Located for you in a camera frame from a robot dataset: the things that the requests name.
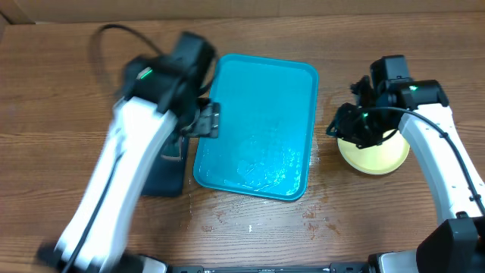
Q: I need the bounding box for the black plastic tray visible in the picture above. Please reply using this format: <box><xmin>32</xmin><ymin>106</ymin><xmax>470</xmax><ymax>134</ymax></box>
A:
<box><xmin>142</xmin><ymin>136</ymin><xmax>189</xmax><ymax>197</ymax></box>

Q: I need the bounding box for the yellow-rimmed plate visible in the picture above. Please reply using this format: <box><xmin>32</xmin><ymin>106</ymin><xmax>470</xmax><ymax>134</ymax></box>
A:
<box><xmin>337</xmin><ymin>131</ymin><xmax>410</xmax><ymax>175</ymax></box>

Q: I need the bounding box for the teal plastic tray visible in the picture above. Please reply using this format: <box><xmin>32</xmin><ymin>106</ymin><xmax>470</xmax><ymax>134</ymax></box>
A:
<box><xmin>193</xmin><ymin>54</ymin><xmax>319</xmax><ymax>202</ymax></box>

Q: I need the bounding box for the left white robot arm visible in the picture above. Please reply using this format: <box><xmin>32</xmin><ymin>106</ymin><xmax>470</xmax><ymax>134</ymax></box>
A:
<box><xmin>36</xmin><ymin>53</ymin><xmax>217</xmax><ymax>272</ymax></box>

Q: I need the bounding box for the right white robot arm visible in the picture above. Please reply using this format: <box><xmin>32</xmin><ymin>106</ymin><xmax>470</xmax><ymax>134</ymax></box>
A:
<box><xmin>327</xmin><ymin>77</ymin><xmax>484</xmax><ymax>272</ymax></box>

